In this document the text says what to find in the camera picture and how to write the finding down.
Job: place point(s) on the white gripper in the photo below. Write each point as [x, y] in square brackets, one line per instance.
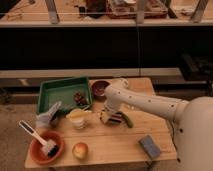
[108, 111]

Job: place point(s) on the striped black eraser block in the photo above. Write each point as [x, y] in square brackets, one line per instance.
[115, 119]

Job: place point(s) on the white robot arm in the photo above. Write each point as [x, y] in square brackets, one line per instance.
[194, 120]

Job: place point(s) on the white cup with banana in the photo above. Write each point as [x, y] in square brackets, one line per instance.
[77, 117]

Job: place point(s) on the dark red bowl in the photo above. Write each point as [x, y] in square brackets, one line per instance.
[98, 89]

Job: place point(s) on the brown grapes bunch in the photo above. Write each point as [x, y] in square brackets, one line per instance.
[80, 99]

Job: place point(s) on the wooden table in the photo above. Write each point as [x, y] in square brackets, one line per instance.
[111, 144]

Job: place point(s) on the green plastic tray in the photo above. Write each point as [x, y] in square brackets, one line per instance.
[63, 90]

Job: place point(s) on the red yellow apple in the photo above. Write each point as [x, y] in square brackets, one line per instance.
[80, 150]

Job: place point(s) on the blue grey sponge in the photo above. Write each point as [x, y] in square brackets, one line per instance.
[150, 147]

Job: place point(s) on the grey spray bottle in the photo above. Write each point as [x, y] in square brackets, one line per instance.
[44, 119]

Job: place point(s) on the white dish brush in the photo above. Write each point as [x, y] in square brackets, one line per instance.
[39, 138]

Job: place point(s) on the orange plastic bowl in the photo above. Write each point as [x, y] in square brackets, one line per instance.
[36, 152]

